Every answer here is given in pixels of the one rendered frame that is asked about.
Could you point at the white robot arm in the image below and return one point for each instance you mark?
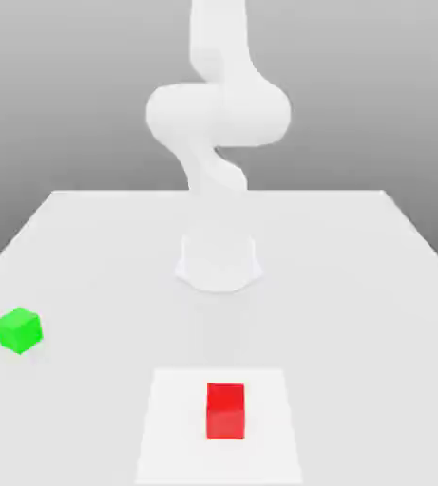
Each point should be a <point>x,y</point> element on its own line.
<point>218,114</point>

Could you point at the small red cube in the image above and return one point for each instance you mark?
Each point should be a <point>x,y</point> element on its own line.
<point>225,412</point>

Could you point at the small green cube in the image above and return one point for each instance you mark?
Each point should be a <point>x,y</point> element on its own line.
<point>19,331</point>

